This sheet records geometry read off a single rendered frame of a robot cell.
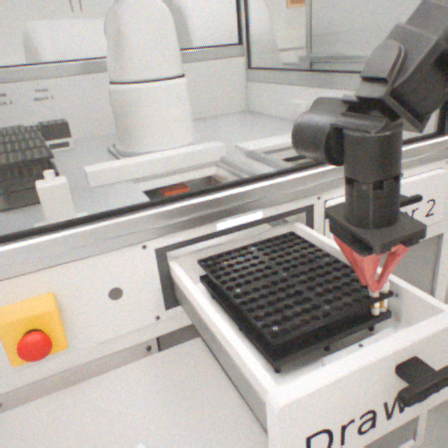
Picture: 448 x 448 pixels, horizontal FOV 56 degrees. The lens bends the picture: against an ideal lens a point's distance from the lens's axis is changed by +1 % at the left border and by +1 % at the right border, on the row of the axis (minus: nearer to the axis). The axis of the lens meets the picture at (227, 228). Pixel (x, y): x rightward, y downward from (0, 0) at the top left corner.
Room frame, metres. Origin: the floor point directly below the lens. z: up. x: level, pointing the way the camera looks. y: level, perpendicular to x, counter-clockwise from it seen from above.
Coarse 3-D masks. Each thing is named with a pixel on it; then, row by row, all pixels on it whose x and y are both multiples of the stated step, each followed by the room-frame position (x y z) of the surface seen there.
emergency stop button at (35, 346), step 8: (24, 336) 0.42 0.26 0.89; (32, 336) 0.42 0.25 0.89; (40, 336) 0.42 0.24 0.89; (48, 336) 0.43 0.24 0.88; (24, 344) 0.41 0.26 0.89; (32, 344) 0.41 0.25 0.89; (40, 344) 0.42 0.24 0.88; (48, 344) 0.42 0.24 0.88; (24, 352) 0.41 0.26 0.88; (32, 352) 0.41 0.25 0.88; (40, 352) 0.42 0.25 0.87; (48, 352) 0.42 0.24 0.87; (24, 360) 0.41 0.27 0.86; (32, 360) 0.41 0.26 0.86; (40, 360) 0.42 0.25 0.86
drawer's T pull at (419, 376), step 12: (408, 360) 0.30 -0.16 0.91; (420, 360) 0.30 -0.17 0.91; (396, 372) 0.30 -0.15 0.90; (408, 372) 0.29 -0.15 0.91; (420, 372) 0.29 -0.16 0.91; (432, 372) 0.29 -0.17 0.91; (444, 372) 0.28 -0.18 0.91; (408, 384) 0.28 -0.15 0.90; (420, 384) 0.27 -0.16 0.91; (432, 384) 0.27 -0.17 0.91; (444, 384) 0.28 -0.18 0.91; (408, 396) 0.26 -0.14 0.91; (420, 396) 0.26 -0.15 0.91
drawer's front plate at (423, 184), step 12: (408, 180) 0.75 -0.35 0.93; (420, 180) 0.75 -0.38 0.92; (432, 180) 0.77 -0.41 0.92; (444, 180) 0.78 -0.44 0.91; (408, 192) 0.74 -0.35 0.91; (420, 192) 0.75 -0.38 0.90; (432, 192) 0.77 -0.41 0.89; (444, 192) 0.78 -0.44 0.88; (420, 204) 0.76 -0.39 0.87; (432, 204) 0.77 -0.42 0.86; (420, 216) 0.76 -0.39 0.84; (432, 216) 0.77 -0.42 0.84
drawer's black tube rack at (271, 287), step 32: (224, 256) 0.57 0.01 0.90; (256, 256) 0.56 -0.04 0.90; (288, 256) 0.55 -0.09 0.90; (320, 256) 0.54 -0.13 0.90; (224, 288) 0.48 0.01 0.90; (256, 288) 0.47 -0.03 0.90; (288, 288) 0.51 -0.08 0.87; (320, 288) 0.45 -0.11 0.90; (352, 288) 0.45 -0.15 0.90; (256, 320) 0.44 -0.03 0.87; (288, 320) 0.43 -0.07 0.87; (352, 320) 0.42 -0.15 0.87; (384, 320) 0.43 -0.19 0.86; (288, 352) 0.38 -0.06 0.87
